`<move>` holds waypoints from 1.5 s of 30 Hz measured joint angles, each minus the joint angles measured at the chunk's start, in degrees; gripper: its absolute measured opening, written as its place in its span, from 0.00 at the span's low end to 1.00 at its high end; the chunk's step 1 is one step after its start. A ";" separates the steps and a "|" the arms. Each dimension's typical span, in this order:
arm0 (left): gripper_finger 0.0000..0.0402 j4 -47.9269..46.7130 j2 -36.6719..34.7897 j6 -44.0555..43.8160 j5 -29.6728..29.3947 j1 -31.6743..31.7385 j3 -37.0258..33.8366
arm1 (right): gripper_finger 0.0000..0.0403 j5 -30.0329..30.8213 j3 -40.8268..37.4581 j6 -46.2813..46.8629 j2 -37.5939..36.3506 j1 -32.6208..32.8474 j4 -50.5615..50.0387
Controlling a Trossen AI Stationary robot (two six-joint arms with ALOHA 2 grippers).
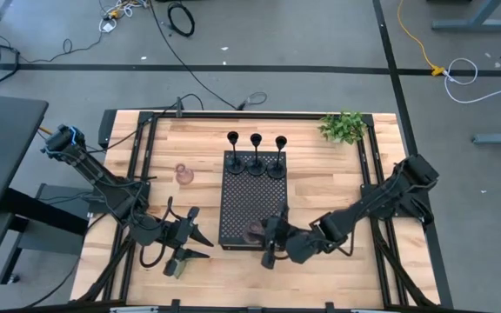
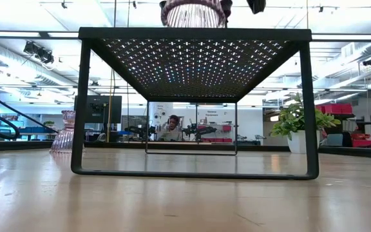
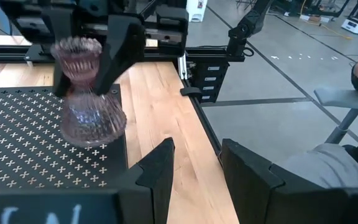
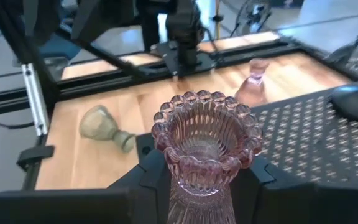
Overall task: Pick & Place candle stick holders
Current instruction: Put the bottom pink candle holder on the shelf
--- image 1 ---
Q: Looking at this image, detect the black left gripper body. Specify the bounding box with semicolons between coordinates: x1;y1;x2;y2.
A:
163;207;200;262

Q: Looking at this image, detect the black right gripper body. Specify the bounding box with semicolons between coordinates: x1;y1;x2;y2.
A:
261;203;293;270

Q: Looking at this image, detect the black tall candlestick holder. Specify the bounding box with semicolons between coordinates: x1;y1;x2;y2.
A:
246;132;268;177
266;135;288;180
225;130;246;176

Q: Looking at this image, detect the black perforated metal riser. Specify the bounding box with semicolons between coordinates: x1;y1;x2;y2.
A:
217;150;289;252

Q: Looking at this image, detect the green plant in white pot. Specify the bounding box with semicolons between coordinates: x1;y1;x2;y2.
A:
318;110;369;146

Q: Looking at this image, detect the black control box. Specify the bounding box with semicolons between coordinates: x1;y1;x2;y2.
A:
97;109;118;149

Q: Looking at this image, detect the black desk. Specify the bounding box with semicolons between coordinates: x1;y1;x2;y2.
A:
0;93;90;301

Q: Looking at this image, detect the grey desk leg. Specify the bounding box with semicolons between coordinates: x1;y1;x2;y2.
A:
431;0;501;32

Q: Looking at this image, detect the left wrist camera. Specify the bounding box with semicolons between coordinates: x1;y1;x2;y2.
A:
163;258;187;279

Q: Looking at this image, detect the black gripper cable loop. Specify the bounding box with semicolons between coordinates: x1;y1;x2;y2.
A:
139;196;176;269

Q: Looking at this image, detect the black aluminium table frame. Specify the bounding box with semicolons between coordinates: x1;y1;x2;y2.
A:
71;110;454;313

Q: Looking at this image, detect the grey cable loop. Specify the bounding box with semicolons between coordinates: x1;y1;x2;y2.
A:
236;90;269;111

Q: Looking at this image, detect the long black floor cable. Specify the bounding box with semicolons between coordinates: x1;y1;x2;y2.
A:
148;0;239;110

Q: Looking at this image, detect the black coiled floor cable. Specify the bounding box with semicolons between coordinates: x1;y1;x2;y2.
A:
166;2;197;38

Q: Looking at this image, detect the white cable bundle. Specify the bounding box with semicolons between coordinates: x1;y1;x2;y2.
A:
97;0;150;34

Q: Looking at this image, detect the yellow floor cable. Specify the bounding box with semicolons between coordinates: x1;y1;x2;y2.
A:
397;0;446;77

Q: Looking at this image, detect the white floor cable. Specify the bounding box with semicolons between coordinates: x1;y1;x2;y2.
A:
443;57;501;104

